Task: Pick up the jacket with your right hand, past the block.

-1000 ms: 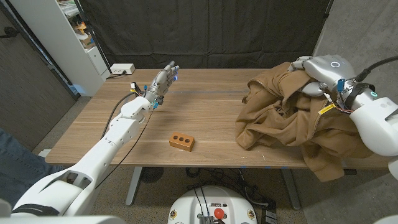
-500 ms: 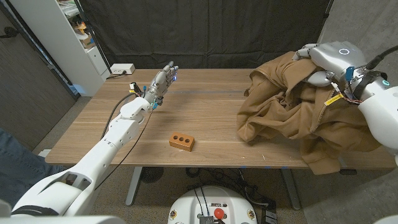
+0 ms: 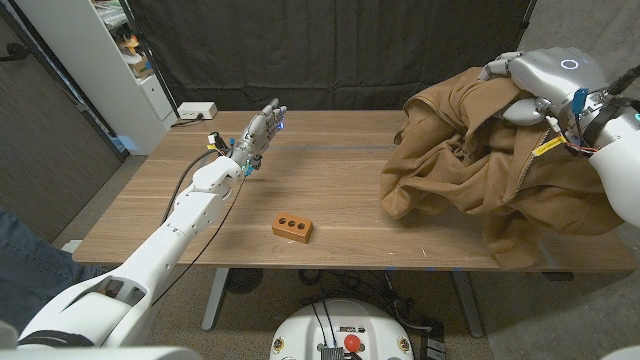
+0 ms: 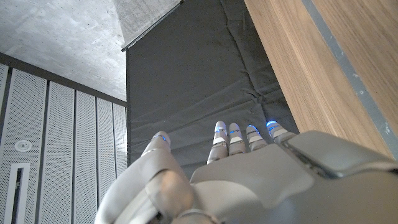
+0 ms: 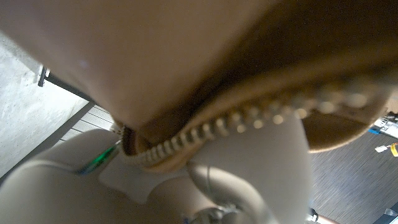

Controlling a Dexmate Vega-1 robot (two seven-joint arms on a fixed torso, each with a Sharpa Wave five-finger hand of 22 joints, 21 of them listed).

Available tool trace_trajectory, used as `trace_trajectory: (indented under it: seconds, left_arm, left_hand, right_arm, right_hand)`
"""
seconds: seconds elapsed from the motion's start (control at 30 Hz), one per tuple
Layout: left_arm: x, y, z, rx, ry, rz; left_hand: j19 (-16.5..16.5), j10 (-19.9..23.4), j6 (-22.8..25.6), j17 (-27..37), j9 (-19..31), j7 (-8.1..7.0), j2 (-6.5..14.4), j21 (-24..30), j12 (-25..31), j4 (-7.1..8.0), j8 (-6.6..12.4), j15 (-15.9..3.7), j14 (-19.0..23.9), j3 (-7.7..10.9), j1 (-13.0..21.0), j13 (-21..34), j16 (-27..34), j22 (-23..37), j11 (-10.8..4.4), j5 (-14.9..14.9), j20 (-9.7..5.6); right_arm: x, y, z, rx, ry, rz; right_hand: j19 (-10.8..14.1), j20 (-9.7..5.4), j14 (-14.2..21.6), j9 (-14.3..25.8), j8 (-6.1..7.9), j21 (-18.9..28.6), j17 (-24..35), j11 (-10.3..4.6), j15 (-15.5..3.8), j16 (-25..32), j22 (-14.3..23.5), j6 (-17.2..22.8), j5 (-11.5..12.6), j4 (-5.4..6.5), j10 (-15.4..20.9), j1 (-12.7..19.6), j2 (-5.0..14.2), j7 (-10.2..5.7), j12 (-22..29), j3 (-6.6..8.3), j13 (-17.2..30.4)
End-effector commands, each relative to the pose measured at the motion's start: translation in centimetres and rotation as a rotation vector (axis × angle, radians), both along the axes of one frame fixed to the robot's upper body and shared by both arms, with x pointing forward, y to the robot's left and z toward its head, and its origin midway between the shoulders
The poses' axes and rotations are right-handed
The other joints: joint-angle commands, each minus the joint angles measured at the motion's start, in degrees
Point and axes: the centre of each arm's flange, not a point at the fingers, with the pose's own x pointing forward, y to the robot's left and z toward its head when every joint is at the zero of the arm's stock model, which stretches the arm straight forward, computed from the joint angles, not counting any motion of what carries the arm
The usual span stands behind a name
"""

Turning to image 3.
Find black backdrop curtain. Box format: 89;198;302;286
124;0;536;112

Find orange block with three holes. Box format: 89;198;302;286
271;211;315;245

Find black door handle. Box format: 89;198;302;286
0;42;30;63

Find brown jacket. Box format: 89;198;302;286
379;66;625;270

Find cardboard box on shelf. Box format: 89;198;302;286
127;54;154;80

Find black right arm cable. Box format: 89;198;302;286
607;64;640;96

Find grey table leg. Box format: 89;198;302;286
452;269;485;339
201;267;230;332

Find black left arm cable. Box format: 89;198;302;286
159;148;221;226

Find round black fan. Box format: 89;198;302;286
224;268;265;295

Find white shelf cabinet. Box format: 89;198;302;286
14;0;179;156

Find black floor power adapter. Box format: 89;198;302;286
419;319;448;360

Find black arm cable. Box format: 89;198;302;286
607;64;640;96
159;148;221;226

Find black backdrop stand pole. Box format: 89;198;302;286
119;0;181;119

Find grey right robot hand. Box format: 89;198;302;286
477;47;611;126

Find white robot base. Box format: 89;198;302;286
269;298;415;360

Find person's leg in jeans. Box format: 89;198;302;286
0;207;104;334

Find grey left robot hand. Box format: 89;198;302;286
229;97;289;171

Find white power strip box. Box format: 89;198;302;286
177;101;219;121

